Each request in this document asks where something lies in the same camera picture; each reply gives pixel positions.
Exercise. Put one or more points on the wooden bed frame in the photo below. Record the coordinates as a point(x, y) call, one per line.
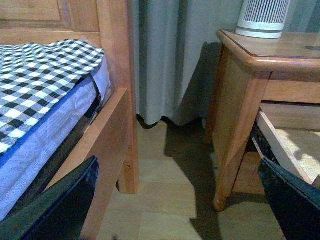
point(112, 137)

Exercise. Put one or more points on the grey quilted mattress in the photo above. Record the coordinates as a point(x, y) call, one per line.
point(22, 163)

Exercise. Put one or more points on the wooden nightstand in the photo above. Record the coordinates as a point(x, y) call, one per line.
point(252, 71)

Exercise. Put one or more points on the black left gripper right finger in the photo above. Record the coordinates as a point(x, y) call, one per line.
point(294, 202)

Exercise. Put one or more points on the black white checkered sheet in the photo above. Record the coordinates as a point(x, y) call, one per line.
point(34, 77)

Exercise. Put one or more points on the grey curtain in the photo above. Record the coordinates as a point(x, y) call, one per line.
point(176, 53)

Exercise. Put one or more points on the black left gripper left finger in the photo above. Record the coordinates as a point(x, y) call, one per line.
point(60, 212)

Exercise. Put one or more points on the white cylindrical air purifier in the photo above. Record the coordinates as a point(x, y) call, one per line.
point(262, 18)

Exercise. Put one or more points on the wooden drawer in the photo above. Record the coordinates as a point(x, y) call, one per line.
point(289, 134)

